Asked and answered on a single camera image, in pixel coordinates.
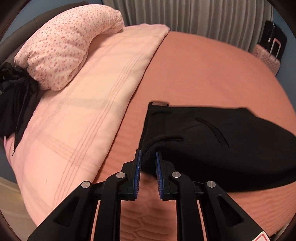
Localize black pants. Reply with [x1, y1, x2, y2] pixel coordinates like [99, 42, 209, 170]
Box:
[139, 103, 295, 192]

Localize light pink folded blanket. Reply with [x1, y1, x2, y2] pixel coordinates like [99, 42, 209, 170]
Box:
[4, 24, 170, 225]

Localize black garment by pillow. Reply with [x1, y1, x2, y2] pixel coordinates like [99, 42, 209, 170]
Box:
[1, 62, 41, 149]

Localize orange quilted bedspread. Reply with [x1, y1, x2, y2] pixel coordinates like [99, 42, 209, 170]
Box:
[95, 32, 295, 240]

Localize dark bed headboard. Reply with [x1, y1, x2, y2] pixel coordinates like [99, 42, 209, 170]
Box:
[1, 1, 89, 64]

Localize grey pleated curtain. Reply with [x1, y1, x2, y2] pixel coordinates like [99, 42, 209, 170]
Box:
[103, 0, 273, 52]

